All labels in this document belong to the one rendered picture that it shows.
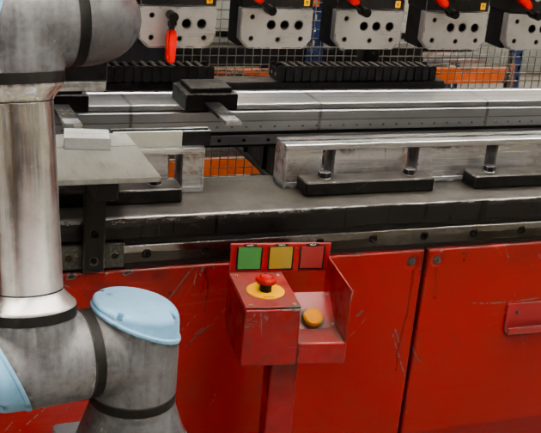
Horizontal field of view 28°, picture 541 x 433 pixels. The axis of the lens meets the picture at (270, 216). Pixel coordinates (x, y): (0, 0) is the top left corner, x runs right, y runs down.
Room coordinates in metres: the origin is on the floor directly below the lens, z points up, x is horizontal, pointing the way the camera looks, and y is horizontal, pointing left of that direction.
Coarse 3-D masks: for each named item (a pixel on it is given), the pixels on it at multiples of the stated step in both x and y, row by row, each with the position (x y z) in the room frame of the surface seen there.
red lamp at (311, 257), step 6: (306, 252) 1.93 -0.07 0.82; (312, 252) 1.93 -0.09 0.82; (318, 252) 1.93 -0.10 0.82; (306, 258) 1.93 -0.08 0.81; (312, 258) 1.93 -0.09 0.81; (318, 258) 1.93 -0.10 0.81; (300, 264) 1.92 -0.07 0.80; (306, 264) 1.93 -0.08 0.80; (312, 264) 1.93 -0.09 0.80; (318, 264) 1.93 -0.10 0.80
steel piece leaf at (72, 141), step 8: (64, 136) 1.96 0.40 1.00; (72, 136) 1.96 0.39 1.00; (80, 136) 1.97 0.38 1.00; (88, 136) 1.97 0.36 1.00; (96, 136) 1.97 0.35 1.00; (104, 136) 1.98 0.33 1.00; (64, 144) 1.88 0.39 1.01; (72, 144) 1.88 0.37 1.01; (80, 144) 1.89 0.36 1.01; (88, 144) 1.89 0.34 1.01; (96, 144) 1.89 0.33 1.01; (104, 144) 1.90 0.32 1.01
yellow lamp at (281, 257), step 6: (270, 252) 1.91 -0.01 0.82; (276, 252) 1.91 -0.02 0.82; (282, 252) 1.91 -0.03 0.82; (288, 252) 1.92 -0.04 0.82; (270, 258) 1.91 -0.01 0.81; (276, 258) 1.91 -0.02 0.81; (282, 258) 1.91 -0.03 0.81; (288, 258) 1.92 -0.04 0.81; (270, 264) 1.91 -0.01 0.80; (276, 264) 1.91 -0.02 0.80; (282, 264) 1.91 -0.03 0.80; (288, 264) 1.92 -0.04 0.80
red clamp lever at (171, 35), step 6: (168, 12) 2.00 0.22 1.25; (174, 12) 1.98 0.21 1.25; (168, 18) 1.99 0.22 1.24; (174, 18) 1.98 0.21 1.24; (174, 24) 1.99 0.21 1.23; (168, 30) 1.99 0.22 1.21; (174, 30) 1.99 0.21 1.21; (168, 36) 1.99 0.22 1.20; (174, 36) 1.99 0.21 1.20; (168, 42) 1.99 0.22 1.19; (174, 42) 1.99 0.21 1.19; (168, 48) 1.99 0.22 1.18; (174, 48) 1.99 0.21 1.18; (168, 54) 1.99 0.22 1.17; (174, 54) 1.99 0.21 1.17; (168, 60) 1.99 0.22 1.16
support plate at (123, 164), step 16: (112, 144) 1.94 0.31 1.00; (128, 144) 1.94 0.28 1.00; (64, 160) 1.82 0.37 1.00; (80, 160) 1.83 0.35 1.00; (96, 160) 1.84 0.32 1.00; (112, 160) 1.84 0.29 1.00; (128, 160) 1.85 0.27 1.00; (144, 160) 1.86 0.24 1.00; (64, 176) 1.73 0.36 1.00; (80, 176) 1.74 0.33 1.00; (96, 176) 1.75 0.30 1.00; (112, 176) 1.76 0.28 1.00; (128, 176) 1.76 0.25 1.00; (144, 176) 1.77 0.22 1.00; (160, 176) 1.78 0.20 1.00
